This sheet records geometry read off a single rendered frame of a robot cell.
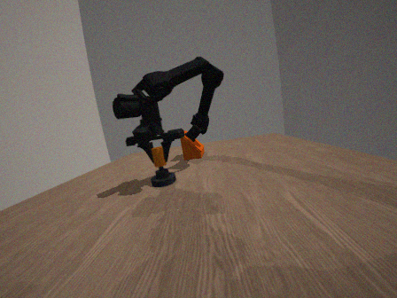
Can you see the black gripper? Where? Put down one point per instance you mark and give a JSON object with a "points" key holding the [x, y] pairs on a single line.
{"points": [[167, 138]]}

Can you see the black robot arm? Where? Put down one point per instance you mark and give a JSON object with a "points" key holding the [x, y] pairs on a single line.
{"points": [[158, 85]]}

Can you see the orange knob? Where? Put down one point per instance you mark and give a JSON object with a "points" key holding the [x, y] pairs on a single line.
{"points": [[158, 157]]}

